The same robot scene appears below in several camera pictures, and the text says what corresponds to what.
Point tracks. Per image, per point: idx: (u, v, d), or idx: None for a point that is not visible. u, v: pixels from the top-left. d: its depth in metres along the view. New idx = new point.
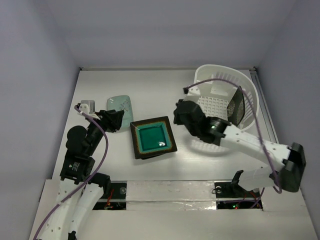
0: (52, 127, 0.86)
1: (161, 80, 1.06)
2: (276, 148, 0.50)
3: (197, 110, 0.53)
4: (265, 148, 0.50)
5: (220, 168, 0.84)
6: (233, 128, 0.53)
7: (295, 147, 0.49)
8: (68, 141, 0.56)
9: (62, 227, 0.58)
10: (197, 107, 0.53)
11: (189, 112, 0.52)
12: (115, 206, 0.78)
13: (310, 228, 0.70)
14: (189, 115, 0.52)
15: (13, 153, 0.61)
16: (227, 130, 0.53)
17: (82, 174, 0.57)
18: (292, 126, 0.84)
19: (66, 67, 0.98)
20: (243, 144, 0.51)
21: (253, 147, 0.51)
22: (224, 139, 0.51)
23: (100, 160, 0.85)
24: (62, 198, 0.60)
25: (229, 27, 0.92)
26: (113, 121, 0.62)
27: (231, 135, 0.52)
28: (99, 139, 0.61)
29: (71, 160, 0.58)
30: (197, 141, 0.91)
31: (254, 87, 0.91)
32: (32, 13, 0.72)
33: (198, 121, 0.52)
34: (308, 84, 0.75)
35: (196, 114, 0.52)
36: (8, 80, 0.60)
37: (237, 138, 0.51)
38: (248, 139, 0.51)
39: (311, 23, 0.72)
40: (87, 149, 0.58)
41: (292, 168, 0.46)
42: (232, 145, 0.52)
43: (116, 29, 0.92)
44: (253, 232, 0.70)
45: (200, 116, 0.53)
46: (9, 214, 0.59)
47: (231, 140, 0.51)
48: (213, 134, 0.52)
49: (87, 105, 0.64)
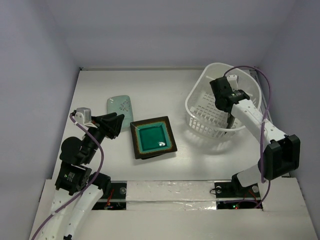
0: (53, 127, 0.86)
1: (161, 80, 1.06)
2: (273, 130, 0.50)
3: (222, 82, 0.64)
4: (264, 124, 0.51)
5: (213, 164, 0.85)
6: (249, 102, 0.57)
7: (292, 136, 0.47)
8: (61, 153, 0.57)
9: (55, 236, 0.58)
10: (225, 79, 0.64)
11: (216, 80, 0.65)
12: (115, 206, 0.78)
13: (310, 227, 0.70)
14: (215, 82, 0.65)
15: (13, 154, 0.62)
16: (242, 101, 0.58)
17: (77, 184, 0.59)
18: (292, 127, 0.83)
19: (67, 67, 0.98)
20: (248, 115, 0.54)
21: (253, 120, 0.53)
22: (236, 105, 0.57)
23: (100, 159, 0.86)
24: (55, 208, 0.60)
25: (230, 26, 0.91)
26: (111, 127, 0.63)
27: (242, 105, 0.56)
28: (94, 150, 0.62)
29: (66, 169, 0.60)
30: (191, 133, 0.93)
31: (259, 94, 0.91)
32: (32, 14, 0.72)
33: (220, 89, 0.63)
34: (308, 84, 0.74)
35: (221, 83, 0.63)
36: (8, 83, 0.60)
37: (245, 110, 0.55)
38: (255, 114, 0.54)
39: (312, 21, 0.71)
40: (83, 160, 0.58)
41: (276, 148, 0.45)
42: (241, 114, 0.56)
43: (116, 29, 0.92)
44: (253, 232, 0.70)
45: (224, 86, 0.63)
46: (9, 214, 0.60)
47: (239, 107, 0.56)
48: (229, 99, 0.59)
49: (82, 114, 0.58)
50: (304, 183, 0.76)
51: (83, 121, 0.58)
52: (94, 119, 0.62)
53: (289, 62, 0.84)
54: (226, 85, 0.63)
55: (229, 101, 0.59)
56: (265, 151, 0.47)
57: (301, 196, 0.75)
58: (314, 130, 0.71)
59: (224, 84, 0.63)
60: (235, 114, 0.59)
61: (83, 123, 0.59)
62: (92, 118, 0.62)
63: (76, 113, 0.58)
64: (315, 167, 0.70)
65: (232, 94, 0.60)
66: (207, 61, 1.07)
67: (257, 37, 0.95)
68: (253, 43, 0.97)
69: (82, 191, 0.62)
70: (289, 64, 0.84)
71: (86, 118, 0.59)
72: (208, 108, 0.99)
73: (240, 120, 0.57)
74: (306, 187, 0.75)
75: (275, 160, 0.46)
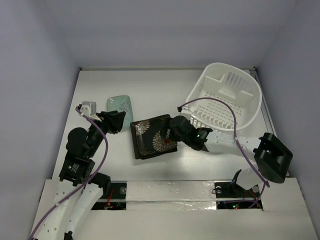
0: (53, 127, 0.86)
1: (160, 80, 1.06)
2: (248, 141, 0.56)
3: (184, 123, 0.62)
4: (238, 141, 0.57)
5: (213, 164, 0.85)
6: (212, 133, 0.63)
7: (265, 135, 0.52)
8: (68, 143, 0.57)
9: (58, 228, 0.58)
10: (186, 121, 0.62)
11: (178, 124, 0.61)
12: (116, 206, 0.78)
13: (310, 228, 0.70)
14: (179, 127, 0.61)
15: (13, 154, 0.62)
16: (208, 135, 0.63)
17: (81, 176, 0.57)
18: (292, 126, 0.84)
19: (66, 67, 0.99)
20: (222, 143, 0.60)
21: (229, 144, 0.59)
22: (207, 142, 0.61)
23: (100, 160, 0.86)
24: (59, 200, 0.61)
25: (230, 27, 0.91)
26: (115, 122, 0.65)
27: (211, 139, 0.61)
28: (99, 141, 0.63)
29: (71, 161, 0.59)
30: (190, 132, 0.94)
31: (261, 94, 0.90)
32: (32, 14, 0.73)
33: (185, 133, 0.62)
34: (308, 83, 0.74)
35: (184, 126, 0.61)
36: (8, 83, 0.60)
37: (217, 140, 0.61)
38: (226, 139, 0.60)
39: (311, 22, 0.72)
40: (88, 151, 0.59)
41: (263, 155, 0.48)
42: (215, 146, 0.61)
43: (117, 29, 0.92)
44: (253, 232, 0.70)
45: (188, 128, 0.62)
46: (9, 213, 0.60)
47: (210, 142, 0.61)
48: (200, 142, 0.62)
49: (88, 106, 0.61)
50: (304, 182, 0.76)
51: (88, 112, 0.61)
52: (99, 114, 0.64)
53: (289, 62, 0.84)
54: (189, 125, 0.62)
55: (201, 144, 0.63)
56: (259, 163, 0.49)
57: (301, 196, 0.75)
58: (314, 129, 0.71)
59: (187, 125, 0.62)
60: (210, 148, 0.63)
61: (89, 115, 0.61)
62: (96, 113, 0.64)
63: (81, 105, 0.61)
64: (315, 168, 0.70)
65: (198, 135, 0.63)
66: (207, 61, 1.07)
67: (257, 38, 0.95)
68: (253, 43, 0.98)
69: (85, 182, 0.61)
70: (289, 65, 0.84)
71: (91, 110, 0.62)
72: (207, 109, 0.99)
73: (218, 150, 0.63)
74: (305, 187, 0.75)
75: (272, 165, 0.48)
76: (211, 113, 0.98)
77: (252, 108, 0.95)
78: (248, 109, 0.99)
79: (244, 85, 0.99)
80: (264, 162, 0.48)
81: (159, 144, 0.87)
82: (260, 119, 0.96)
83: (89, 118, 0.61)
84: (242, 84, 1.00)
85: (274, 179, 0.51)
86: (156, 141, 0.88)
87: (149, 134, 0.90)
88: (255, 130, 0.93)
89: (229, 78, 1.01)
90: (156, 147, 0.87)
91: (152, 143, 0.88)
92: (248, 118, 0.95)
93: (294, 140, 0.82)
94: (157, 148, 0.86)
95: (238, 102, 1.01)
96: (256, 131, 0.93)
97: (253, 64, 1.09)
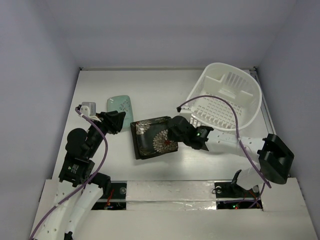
0: (53, 127, 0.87)
1: (160, 80, 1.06)
2: (252, 142, 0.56)
3: (182, 122, 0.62)
4: (242, 142, 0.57)
5: (213, 164, 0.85)
6: (213, 133, 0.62)
7: (269, 136, 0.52)
8: (67, 144, 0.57)
9: (58, 229, 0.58)
10: (183, 120, 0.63)
11: (176, 123, 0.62)
12: (116, 206, 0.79)
13: (310, 228, 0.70)
14: (177, 126, 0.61)
15: (13, 154, 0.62)
16: (209, 135, 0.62)
17: (81, 177, 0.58)
18: (292, 126, 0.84)
19: (66, 67, 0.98)
20: (224, 143, 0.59)
21: (231, 144, 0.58)
22: (208, 142, 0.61)
23: (100, 160, 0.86)
24: (59, 200, 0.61)
25: (230, 27, 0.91)
26: (114, 122, 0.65)
27: (213, 138, 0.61)
28: (99, 142, 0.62)
29: (70, 161, 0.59)
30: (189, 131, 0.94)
31: (261, 94, 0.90)
32: (32, 14, 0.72)
33: (184, 132, 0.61)
34: (308, 83, 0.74)
35: (182, 125, 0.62)
36: (8, 83, 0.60)
37: (218, 139, 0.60)
38: (227, 139, 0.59)
39: (311, 22, 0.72)
40: (87, 152, 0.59)
41: (268, 157, 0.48)
42: (217, 146, 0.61)
43: (117, 29, 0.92)
44: (253, 232, 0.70)
45: (186, 127, 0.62)
46: (9, 213, 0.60)
47: (211, 142, 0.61)
48: (199, 141, 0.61)
49: (88, 107, 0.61)
50: (304, 183, 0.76)
51: (88, 113, 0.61)
52: (98, 114, 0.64)
53: (289, 62, 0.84)
54: (187, 124, 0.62)
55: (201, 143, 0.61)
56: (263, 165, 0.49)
57: (301, 196, 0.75)
58: (314, 129, 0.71)
59: (185, 124, 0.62)
60: (211, 148, 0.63)
61: (89, 116, 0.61)
62: (96, 113, 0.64)
63: (81, 106, 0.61)
64: (315, 168, 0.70)
65: (198, 133, 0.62)
66: (207, 61, 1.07)
67: (257, 38, 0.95)
68: (253, 43, 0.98)
69: (85, 183, 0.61)
70: (289, 65, 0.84)
71: (91, 111, 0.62)
72: (207, 109, 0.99)
73: (220, 150, 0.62)
74: (305, 187, 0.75)
75: (275, 167, 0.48)
76: (210, 113, 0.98)
77: (252, 108, 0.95)
78: (248, 108, 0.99)
79: (244, 85, 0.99)
80: (269, 165, 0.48)
81: (160, 145, 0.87)
82: (260, 119, 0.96)
83: (89, 118, 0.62)
84: (242, 84, 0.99)
85: (276, 181, 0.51)
86: (156, 142, 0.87)
87: (150, 134, 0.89)
88: (255, 130, 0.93)
89: (229, 78, 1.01)
90: (156, 148, 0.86)
91: (153, 144, 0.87)
92: (248, 118, 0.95)
93: (294, 140, 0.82)
94: (158, 149, 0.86)
95: (238, 102, 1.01)
96: (256, 131, 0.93)
97: (253, 64, 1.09)
